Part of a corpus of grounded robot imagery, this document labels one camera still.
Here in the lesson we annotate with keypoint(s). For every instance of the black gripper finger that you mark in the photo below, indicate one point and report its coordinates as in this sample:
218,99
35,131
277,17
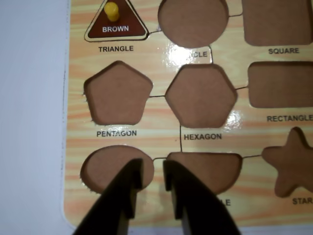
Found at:
115,205
203,210

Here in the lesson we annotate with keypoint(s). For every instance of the brown triangle piece yellow pin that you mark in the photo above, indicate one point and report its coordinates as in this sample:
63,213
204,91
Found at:
115,29

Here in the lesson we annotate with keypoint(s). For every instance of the wooden shape puzzle board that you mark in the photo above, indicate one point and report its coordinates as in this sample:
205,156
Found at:
159,110

